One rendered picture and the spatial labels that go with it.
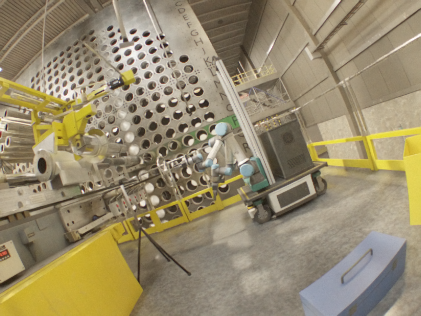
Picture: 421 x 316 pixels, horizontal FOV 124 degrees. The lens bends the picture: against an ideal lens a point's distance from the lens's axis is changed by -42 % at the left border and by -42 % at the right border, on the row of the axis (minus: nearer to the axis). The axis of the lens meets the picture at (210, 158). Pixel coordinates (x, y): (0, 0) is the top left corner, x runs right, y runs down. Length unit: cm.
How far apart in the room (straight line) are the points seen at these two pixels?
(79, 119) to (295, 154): 217
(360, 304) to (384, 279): 14
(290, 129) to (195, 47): 316
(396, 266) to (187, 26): 504
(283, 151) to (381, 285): 148
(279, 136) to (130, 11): 509
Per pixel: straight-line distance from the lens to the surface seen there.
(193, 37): 471
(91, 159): 232
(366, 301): 85
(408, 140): 153
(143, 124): 417
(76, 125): 211
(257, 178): 182
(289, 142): 195
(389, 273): 91
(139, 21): 549
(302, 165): 200
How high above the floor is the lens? 79
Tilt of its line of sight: level
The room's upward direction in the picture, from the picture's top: 23 degrees counter-clockwise
